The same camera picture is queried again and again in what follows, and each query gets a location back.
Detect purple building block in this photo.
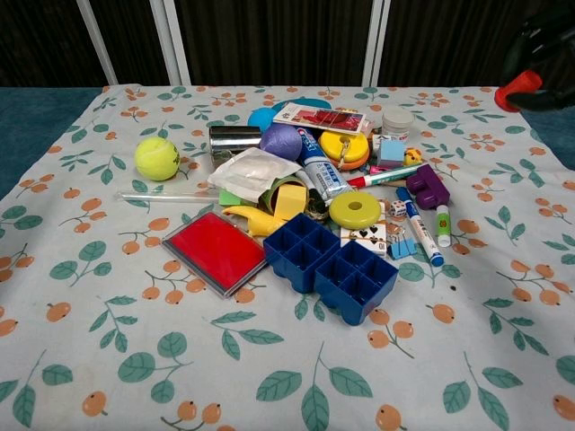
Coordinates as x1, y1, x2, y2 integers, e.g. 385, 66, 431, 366
405, 163, 452, 211

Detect red printed card booklet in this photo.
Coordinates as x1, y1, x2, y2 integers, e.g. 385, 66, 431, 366
271, 101, 367, 136

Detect green sticky note pad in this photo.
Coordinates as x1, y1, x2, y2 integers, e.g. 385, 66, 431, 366
218, 189, 252, 208

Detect green tape roll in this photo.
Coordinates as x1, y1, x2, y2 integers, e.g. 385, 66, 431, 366
256, 174, 307, 215

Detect white round jar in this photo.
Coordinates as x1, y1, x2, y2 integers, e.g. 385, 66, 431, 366
381, 108, 415, 143

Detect small red plastic cup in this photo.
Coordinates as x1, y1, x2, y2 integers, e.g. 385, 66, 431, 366
494, 70, 544, 112

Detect light blue foam cube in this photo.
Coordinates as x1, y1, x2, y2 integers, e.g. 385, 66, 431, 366
377, 138, 407, 169

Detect white metal frame post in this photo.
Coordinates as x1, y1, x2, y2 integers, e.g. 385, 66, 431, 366
149, 0, 193, 86
75, 0, 120, 86
361, 0, 393, 86

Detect floral printed tablecloth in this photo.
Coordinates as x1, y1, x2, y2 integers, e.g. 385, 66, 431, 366
0, 84, 575, 431

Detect large blue building block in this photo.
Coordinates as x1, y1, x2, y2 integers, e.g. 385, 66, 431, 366
262, 212, 400, 327

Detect playing card deck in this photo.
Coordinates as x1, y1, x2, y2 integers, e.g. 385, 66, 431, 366
339, 201, 389, 259

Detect yellow foam cube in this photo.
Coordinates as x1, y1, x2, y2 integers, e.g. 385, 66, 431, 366
273, 183, 309, 222

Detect shiny metal can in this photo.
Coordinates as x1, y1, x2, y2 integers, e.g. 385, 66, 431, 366
208, 125, 263, 169

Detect yellow toy banana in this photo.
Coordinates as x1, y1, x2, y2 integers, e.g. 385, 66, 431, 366
221, 204, 288, 237

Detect purple ball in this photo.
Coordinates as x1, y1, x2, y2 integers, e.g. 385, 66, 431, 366
259, 122, 303, 161

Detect yellow-green tennis ball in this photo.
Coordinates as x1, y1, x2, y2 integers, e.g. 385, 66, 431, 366
133, 136, 181, 182

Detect white green glue stick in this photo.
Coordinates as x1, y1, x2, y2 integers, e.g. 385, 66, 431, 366
433, 204, 451, 248

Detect olive yellow disc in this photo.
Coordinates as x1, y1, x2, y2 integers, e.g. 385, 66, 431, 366
328, 191, 383, 228

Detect white blue toothpaste tube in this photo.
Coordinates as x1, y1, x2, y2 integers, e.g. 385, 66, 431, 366
293, 125, 353, 199

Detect blue binder clip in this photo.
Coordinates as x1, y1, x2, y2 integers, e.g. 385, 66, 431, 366
385, 226, 420, 261

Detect clear plastic tube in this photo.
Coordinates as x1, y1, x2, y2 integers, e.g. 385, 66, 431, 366
115, 189, 222, 204

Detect white packaged face mask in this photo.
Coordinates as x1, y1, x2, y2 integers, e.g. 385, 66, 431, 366
207, 146, 304, 204

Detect red ink pad case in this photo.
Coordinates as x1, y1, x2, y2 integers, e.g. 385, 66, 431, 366
161, 211, 270, 299

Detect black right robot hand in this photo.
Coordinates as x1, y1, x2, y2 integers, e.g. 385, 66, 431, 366
501, 4, 575, 113

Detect yellow orange stacked discs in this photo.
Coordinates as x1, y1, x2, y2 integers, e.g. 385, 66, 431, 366
317, 129, 371, 170

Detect teal round plate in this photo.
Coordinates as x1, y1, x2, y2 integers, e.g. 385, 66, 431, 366
270, 94, 333, 116

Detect blue white marker pen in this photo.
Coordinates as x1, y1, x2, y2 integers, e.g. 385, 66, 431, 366
394, 186, 446, 267

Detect red white marker pen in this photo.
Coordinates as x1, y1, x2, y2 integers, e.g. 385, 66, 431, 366
346, 163, 427, 189

